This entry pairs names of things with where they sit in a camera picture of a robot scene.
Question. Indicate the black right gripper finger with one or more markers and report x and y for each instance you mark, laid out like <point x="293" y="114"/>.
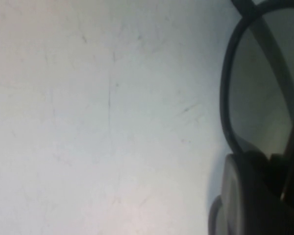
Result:
<point x="257" y="195"/>

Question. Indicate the black framed glasses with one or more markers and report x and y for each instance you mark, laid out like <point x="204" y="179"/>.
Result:
<point x="226" y="73"/>

